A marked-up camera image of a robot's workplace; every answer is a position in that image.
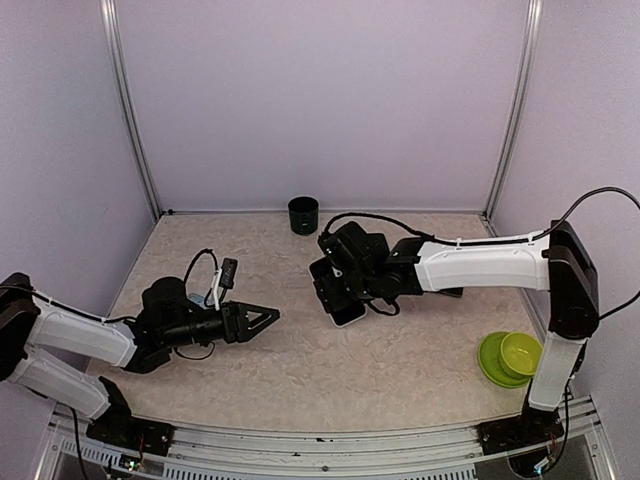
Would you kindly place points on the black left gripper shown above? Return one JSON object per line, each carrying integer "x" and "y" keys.
{"x": 233, "y": 314}

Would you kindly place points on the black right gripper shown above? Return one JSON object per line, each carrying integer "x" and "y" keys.
{"x": 334, "y": 293}

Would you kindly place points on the black smartphone teal edge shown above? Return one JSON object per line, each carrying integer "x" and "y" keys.
{"x": 452, "y": 292}
{"x": 349, "y": 315}

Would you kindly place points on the clear phone case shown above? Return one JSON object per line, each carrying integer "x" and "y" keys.
{"x": 350, "y": 315}

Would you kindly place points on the light blue phone case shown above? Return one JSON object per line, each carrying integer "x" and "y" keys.
{"x": 199, "y": 300}

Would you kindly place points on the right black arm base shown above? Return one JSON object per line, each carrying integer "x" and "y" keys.
{"x": 530, "y": 427}

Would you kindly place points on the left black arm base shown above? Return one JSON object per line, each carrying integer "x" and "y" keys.
{"x": 118, "y": 427}

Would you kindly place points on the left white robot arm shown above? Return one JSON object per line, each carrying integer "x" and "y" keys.
{"x": 32, "y": 322}

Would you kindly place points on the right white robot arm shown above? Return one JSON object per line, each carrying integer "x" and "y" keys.
{"x": 554, "y": 261}

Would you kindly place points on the dark green cup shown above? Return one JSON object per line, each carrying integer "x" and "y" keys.
{"x": 303, "y": 215}

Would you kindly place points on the green bowl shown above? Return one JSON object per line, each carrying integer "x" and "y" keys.
{"x": 519, "y": 354}

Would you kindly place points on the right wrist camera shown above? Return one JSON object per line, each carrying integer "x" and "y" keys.
{"x": 337, "y": 256}

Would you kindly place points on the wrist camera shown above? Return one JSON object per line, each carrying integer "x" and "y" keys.
{"x": 337, "y": 256}
{"x": 227, "y": 273}

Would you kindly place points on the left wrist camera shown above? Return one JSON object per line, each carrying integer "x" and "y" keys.
{"x": 227, "y": 273}

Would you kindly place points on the front aluminium rail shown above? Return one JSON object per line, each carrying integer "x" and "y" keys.
{"x": 443, "y": 452}

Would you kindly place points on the right aluminium frame post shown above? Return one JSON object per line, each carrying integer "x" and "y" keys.
{"x": 525, "y": 68}

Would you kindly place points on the aluminium frame post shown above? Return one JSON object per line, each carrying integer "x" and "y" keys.
{"x": 114, "y": 44}
{"x": 525, "y": 68}

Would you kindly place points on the left aluminium frame post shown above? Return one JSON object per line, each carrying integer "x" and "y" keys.
{"x": 114, "y": 44}

